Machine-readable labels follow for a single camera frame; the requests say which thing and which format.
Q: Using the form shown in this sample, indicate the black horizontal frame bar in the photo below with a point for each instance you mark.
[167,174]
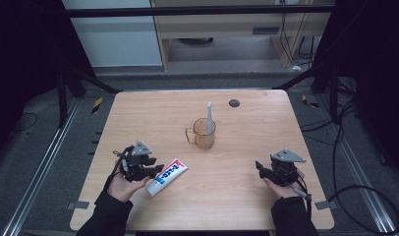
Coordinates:
[187,11]

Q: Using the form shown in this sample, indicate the dark round table grommet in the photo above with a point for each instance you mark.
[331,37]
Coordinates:
[234,103]

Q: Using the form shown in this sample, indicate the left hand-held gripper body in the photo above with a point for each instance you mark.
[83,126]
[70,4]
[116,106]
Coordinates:
[135,160]

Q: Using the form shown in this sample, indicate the yellow black hazard tape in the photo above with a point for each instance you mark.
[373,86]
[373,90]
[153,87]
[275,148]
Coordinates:
[309,102]
[97,105]

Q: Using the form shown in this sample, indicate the white cabinet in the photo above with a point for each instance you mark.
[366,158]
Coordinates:
[115,39]

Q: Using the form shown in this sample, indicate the black curtain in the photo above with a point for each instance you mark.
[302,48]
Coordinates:
[24,49]
[377,49]

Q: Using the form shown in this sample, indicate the aluminium floor rail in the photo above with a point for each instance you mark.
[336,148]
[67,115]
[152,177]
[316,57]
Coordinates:
[361,173]
[43,164]

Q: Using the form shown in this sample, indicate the grey toothbrush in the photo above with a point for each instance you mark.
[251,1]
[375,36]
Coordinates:
[209,116]

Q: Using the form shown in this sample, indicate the wooden desk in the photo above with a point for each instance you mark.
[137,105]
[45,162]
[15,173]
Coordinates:
[220,28]

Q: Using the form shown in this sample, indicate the small white floor object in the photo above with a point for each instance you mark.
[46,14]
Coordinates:
[296,68]

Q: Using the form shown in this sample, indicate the grey table bracket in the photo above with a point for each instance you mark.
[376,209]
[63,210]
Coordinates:
[78,205]
[326,205]

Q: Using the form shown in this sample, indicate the person's right hand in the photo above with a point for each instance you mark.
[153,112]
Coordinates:
[286,191]

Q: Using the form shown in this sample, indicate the black metal frame stand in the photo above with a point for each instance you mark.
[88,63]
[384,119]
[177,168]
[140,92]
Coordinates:
[62,98]
[334,98]

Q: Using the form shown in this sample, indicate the white toothpaste tube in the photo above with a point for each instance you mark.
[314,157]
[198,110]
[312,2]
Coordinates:
[168,176]

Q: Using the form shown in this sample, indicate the person's left hand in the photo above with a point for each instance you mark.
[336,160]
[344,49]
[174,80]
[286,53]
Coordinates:
[122,188]

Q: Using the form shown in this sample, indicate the clear amber plastic cup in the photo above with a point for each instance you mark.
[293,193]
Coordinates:
[204,139]

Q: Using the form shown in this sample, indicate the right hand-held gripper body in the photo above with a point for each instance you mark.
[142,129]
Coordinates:
[284,170]

